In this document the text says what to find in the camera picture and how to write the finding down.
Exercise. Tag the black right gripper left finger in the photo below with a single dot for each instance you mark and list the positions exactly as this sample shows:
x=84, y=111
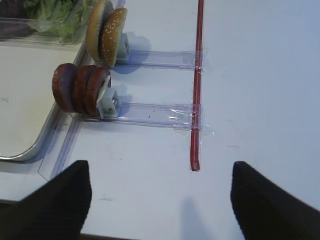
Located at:
x=56, y=211

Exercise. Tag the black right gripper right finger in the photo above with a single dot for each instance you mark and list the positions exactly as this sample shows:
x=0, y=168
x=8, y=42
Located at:
x=264, y=211

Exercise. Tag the middle meat patty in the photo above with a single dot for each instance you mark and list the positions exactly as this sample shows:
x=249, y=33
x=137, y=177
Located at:
x=80, y=87

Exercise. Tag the meat patty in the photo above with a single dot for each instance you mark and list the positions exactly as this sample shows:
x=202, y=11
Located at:
x=97, y=79
x=62, y=86
x=80, y=87

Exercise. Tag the front meat patty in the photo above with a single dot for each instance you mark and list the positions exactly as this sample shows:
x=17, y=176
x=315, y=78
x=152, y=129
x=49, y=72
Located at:
x=62, y=86

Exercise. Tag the rear meat patty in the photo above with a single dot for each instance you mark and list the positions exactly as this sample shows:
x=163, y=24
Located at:
x=97, y=79

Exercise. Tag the green lettuce leaf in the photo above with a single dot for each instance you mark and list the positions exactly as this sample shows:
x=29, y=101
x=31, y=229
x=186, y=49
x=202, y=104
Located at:
x=63, y=19

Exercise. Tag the red plastic straw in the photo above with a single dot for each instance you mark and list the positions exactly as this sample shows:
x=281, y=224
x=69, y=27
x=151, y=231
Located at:
x=196, y=101

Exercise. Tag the metal baking tray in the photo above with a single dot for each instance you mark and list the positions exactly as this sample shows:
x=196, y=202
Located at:
x=27, y=107

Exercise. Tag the white onion slice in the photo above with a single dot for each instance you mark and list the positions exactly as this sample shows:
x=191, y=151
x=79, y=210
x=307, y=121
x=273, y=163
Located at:
x=103, y=88

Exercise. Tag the clear plastic container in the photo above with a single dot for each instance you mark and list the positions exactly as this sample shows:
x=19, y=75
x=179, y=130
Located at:
x=41, y=38

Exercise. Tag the sesame top bun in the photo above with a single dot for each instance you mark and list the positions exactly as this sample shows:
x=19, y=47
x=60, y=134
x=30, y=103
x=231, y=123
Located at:
x=114, y=43

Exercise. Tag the plain top bun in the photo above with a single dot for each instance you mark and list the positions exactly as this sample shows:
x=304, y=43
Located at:
x=96, y=21

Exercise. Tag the purple cabbage leaf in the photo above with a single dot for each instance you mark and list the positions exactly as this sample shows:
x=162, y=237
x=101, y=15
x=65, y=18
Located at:
x=13, y=9

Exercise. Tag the clear patty pusher rail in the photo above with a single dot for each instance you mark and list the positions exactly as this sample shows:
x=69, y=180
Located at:
x=112, y=109

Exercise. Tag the clear bun pusher rail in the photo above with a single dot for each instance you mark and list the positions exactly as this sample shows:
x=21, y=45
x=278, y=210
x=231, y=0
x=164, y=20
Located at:
x=130, y=56

